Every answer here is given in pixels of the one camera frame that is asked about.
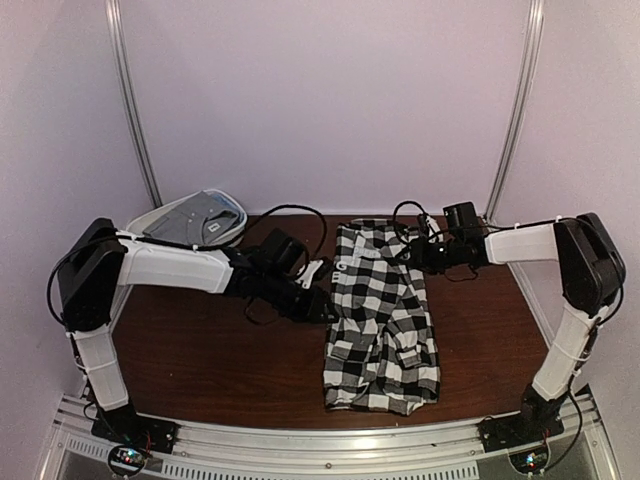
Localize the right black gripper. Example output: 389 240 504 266
396 235 464 274

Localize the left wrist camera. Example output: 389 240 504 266
296 257 333 289

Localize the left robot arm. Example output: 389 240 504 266
46 218 330 444

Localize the black white plaid shirt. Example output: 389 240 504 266
323 219 441 416

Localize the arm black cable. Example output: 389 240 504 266
46 202 329 331
392 199 628 446

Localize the grey folded shirt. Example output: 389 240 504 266
142 190 247 246

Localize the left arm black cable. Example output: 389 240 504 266
46 202 329 331

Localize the right aluminium post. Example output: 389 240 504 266
485 0 545 220

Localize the aluminium post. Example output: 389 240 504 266
105 0 163 208
485 0 545 220

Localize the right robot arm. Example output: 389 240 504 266
401 202 626 442

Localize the aluminium front rail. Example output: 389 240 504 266
35 393 622 479

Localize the white plastic bin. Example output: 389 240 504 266
123 188 249 251

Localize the left aluminium post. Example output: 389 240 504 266
105 0 163 208

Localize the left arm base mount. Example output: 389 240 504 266
91 414 178 454

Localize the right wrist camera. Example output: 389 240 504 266
417 213 444 243

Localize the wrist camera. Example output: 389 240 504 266
417 213 444 243
296 257 333 289

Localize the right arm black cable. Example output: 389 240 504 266
392 199 628 446

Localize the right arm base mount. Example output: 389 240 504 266
477 414 564 453

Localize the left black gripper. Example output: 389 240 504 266
260 269 340 324

